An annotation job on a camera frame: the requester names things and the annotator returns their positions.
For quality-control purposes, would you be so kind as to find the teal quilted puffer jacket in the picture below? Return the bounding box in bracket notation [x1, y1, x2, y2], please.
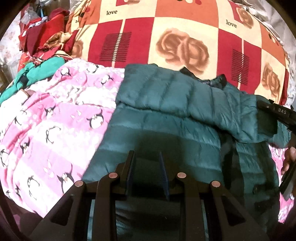
[82, 64, 290, 233]

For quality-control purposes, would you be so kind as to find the red clothes pile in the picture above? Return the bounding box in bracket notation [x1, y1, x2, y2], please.
[18, 8, 76, 70]

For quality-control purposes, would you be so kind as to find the person's right hand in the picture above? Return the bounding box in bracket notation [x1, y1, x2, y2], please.
[281, 147, 296, 175]

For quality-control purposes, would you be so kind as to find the red cream rose blanket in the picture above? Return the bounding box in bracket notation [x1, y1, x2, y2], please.
[66, 0, 290, 105]

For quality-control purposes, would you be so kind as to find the pink penguin print bedsheet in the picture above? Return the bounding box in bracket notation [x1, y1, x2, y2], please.
[1, 58, 125, 216]

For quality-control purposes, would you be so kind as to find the green garment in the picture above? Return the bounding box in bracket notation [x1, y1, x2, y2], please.
[1, 57, 65, 103]

